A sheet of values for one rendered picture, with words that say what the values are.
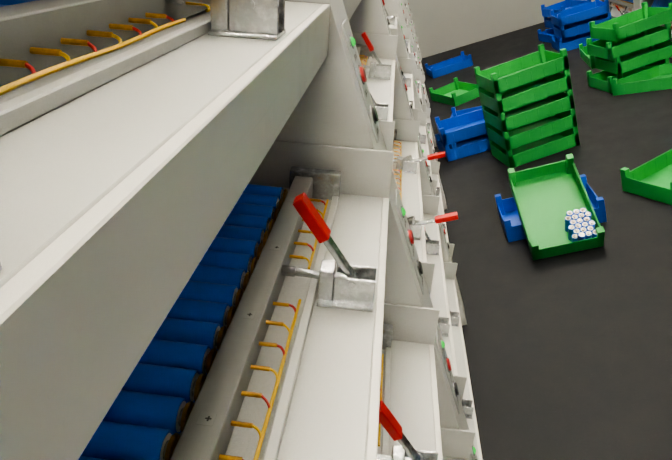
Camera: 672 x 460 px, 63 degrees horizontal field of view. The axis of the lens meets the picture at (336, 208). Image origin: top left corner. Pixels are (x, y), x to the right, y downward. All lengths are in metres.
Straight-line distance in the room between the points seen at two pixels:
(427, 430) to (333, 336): 0.22
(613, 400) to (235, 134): 1.18
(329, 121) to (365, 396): 0.29
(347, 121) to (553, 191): 1.39
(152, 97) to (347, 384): 0.21
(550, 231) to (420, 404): 1.26
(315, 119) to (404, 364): 0.28
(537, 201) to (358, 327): 1.51
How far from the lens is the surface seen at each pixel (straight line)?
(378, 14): 1.22
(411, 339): 0.66
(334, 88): 0.53
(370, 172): 0.55
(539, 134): 2.36
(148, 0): 0.33
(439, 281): 1.10
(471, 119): 2.73
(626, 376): 1.37
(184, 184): 0.17
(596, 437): 1.26
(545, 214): 1.82
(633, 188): 2.02
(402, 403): 0.59
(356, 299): 0.39
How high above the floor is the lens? 0.96
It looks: 23 degrees down
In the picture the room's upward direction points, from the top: 19 degrees counter-clockwise
